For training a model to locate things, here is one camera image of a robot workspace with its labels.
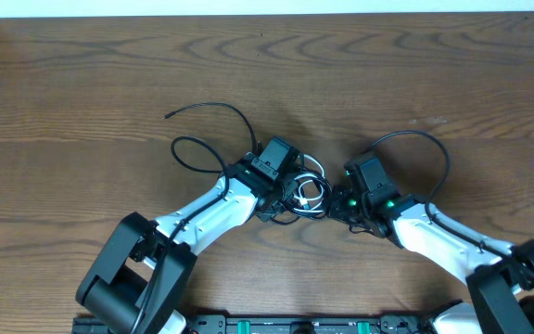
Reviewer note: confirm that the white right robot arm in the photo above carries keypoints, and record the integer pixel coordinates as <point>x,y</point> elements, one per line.
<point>498,274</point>

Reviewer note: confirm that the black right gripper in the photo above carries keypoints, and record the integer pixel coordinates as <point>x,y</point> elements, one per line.
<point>341,207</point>

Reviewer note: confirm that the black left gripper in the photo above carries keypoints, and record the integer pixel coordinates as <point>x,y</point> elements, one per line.
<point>284,196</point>

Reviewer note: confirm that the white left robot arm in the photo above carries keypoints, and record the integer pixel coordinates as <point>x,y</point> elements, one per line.
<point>139,276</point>

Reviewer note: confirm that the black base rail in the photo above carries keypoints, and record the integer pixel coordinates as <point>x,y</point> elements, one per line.
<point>221,324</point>

